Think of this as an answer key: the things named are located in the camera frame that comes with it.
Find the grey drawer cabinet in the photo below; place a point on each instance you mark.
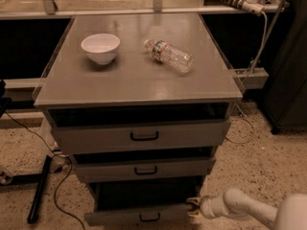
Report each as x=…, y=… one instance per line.
x=135, y=89

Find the clear plastic water bottle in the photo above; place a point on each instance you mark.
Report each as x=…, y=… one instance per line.
x=170, y=55

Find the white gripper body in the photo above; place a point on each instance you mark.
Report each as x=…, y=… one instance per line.
x=205, y=206

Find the dark cabinet at right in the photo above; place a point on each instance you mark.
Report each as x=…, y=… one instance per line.
x=284, y=97

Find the white power strip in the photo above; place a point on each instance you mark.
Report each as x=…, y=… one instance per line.
x=251, y=6

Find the white ceramic bowl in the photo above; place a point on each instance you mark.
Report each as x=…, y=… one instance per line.
x=101, y=48

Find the grey drawer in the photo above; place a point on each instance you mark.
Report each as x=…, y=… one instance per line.
x=139, y=170
x=85, y=140
x=141, y=201

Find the black metal floor bar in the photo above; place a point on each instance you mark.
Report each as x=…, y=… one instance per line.
x=42, y=179

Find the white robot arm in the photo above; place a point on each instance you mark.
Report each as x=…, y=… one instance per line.
x=235, y=204

